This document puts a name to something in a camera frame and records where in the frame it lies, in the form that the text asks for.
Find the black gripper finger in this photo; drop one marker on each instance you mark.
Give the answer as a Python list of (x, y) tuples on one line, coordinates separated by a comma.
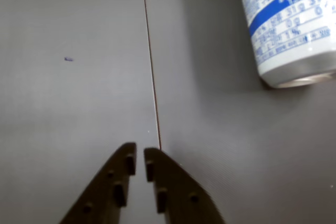
[(181, 197), (105, 190)]

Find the gray mat under gray box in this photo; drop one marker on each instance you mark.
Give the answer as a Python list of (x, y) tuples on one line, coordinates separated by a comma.
[(78, 103)]

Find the gray mat under drink can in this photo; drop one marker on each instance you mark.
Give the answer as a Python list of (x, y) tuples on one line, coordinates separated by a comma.
[(223, 142)]

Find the white blue drink can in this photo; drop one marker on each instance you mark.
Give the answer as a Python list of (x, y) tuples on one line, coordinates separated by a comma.
[(288, 37)]

